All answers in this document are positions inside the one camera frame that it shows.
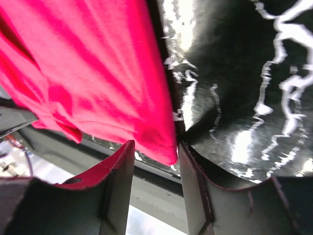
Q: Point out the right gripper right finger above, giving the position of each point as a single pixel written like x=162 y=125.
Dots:
x=220 y=203

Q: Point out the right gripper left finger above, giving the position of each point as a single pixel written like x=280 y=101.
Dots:
x=95 y=202

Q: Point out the red t shirt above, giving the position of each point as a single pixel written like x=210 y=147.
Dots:
x=89 y=67

